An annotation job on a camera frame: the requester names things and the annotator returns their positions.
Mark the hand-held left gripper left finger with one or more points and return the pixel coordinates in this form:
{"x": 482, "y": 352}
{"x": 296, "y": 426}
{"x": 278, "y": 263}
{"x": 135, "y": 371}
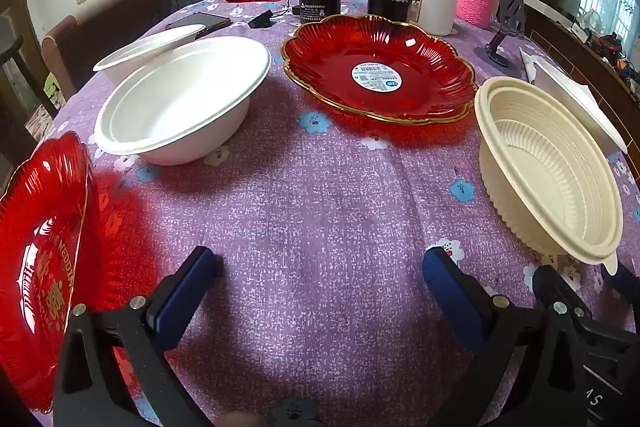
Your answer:
{"x": 185, "y": 292}

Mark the grey phone stand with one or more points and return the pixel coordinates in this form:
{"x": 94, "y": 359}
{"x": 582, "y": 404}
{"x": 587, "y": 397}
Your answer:
{"x": 510, "y": 7}

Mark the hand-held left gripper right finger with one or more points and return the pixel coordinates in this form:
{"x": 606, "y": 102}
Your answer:
{"x": 452, "y": 302}

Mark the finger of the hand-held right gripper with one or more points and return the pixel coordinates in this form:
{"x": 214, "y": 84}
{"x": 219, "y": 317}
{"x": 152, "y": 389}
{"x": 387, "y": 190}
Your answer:
{"x": 557, "y": 289}
{"x": 625, "y": 281}

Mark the dark wooden cabinet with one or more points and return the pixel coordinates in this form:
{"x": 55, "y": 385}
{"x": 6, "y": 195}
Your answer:
{"x": 560, "y": 42}

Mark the brown chair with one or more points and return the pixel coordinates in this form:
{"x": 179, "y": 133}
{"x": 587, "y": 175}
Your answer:
{"x": 100, "y": 22}

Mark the cream ribbed plastic bowl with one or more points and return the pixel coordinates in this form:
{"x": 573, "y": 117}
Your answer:
{"x": 550, "y": 167}

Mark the purple floral tablecloth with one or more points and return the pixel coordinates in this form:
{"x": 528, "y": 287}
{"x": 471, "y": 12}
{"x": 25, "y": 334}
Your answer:
{"x": 325, "y": 207}

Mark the red plate with white sticker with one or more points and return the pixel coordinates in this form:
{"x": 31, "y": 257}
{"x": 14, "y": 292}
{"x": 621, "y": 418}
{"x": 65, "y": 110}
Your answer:
{"x": 325, "y": 62}

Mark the small black charger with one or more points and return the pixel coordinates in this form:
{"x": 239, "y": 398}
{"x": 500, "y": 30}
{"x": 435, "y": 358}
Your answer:
{"x": 260, "y": 21}

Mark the black smartphone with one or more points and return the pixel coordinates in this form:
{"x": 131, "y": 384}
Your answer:
{"x": 210, "y": 23}

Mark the small white paper bowl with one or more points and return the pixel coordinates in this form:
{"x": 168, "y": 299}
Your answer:
{"x": 145, "y": 49}

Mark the red plate with gold print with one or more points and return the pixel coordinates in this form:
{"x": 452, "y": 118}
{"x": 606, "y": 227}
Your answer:
{"x": 30, "y": 232}

